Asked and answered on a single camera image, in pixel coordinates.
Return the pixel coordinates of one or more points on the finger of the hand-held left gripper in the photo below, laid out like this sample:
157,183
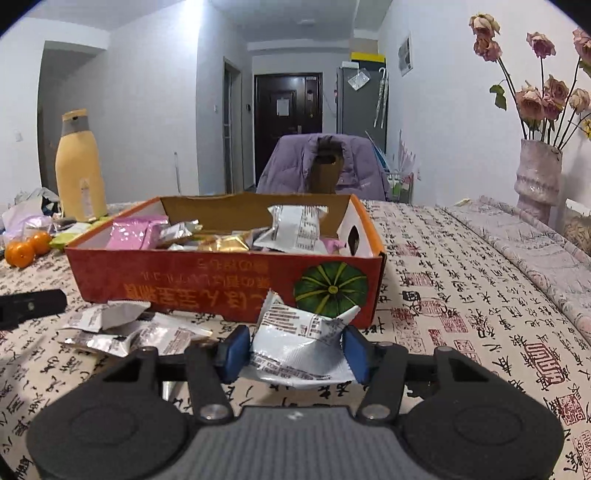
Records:
27,307

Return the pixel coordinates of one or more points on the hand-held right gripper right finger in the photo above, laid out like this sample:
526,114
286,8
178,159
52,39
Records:
356,353

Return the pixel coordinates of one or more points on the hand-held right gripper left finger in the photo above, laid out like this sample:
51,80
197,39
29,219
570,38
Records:
233,353

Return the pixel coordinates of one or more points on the white snack packet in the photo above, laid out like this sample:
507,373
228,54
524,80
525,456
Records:
101,316
171,334
291,230
295,350

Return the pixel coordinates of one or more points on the silver foil snack packet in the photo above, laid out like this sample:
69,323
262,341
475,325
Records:
101,344
180,230

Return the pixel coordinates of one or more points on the orange cardboard box pumpkin print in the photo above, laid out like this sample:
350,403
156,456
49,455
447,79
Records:
184,281

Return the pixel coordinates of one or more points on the light green sachet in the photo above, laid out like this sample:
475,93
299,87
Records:
90,227
67,240

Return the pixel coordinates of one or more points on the white purple plastic bag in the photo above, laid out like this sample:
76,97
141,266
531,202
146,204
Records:
23,217

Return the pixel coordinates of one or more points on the yellow thermos bottle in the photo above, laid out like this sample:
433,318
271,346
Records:
78,175

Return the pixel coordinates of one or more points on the small storage rack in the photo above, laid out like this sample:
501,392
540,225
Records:
399,184

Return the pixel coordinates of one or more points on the wooden chair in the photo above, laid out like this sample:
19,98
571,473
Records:
325,177

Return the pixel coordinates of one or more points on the white mop pole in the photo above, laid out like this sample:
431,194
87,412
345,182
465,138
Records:
176,173

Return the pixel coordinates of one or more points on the purple jacket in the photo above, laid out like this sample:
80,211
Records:
291,166

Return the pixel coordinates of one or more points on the pink grey folded quilt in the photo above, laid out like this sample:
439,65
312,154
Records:
531,244

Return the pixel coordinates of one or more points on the dark entrance door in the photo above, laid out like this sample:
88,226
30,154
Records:
270,143

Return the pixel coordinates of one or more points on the white interior door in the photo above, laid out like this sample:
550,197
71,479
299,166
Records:
232,129

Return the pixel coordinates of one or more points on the grey refrigerator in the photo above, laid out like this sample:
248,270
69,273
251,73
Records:
355,115

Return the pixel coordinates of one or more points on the white paper notice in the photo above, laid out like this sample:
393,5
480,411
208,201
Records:
282,107

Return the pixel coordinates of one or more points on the clear storage container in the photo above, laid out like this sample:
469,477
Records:
577,230

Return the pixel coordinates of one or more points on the pink textured vase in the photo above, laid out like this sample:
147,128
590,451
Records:
538,175

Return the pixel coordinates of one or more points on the white folded umbrella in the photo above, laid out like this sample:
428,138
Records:
381,97

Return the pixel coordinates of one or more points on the clear plastic bag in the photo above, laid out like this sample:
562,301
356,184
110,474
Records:
358,79

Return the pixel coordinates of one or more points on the yellow box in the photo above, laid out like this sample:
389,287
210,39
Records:
367,56

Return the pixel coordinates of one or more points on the dried pink roses bouquet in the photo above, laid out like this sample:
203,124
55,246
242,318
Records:
531,101

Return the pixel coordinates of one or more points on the wall poster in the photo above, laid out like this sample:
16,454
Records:
405,55

